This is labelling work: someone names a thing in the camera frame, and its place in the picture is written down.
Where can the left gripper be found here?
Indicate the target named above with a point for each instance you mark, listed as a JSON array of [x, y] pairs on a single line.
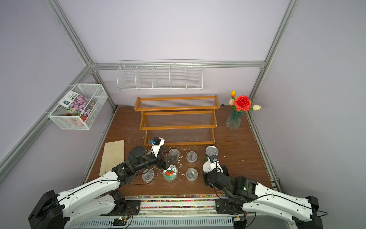
[[165, 164]]

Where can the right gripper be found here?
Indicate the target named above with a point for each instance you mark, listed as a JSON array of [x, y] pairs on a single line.
[[205, 176]]

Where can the clear jar dark seeds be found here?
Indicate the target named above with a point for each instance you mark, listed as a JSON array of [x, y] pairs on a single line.
[[174, 154]]

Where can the strawberry seed can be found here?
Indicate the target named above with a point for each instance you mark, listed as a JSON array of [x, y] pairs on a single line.
[[170, 174]]

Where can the clear jar purple label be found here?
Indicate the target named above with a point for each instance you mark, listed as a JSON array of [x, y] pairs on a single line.
[[148, 175], [192, 174]]

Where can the watermelon seed can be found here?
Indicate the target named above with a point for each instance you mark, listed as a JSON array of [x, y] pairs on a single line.
[[211, 151]]

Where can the clear jar red label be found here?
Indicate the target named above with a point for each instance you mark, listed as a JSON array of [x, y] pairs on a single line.
[[191, 157]]

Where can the white seed can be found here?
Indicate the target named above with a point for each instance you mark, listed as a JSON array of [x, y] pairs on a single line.
[[207, 167]]

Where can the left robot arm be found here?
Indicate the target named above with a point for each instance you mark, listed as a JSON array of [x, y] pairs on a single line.
[[97, 197]]

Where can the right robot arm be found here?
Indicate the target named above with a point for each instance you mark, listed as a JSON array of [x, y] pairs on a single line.
[[244, 195]]

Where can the wooden three-tier shelf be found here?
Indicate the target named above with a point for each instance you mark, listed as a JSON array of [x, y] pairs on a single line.
[[196, 113]]

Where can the purple flower seed packet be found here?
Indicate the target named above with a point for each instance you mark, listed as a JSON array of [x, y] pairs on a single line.
[[76, 103]]

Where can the cream work glove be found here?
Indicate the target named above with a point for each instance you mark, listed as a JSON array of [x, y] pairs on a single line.
[[113, 155]]

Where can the blue glass vase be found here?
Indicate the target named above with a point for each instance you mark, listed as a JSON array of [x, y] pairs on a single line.
[[234, 121]]

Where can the red artificial rose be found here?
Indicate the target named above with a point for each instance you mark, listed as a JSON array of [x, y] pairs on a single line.
[[242, 104]]

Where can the white tulip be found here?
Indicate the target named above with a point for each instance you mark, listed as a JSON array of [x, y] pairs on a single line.
[[256, 107]]

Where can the yellow tulip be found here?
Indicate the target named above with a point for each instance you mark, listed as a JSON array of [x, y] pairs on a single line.
[[233, 94]]

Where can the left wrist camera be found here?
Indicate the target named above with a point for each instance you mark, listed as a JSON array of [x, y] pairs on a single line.
[[156, 143]]

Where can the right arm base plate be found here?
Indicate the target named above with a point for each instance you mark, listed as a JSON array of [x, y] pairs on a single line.
[[228, 206]]

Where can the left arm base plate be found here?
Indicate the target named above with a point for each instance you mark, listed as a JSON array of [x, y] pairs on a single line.
[[125, 207]]

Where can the white wire wall rack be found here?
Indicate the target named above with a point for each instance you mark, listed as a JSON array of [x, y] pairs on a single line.
[[184, 74]]

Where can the white wire basket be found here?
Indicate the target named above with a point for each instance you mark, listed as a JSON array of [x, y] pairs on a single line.
[[67, 121]]

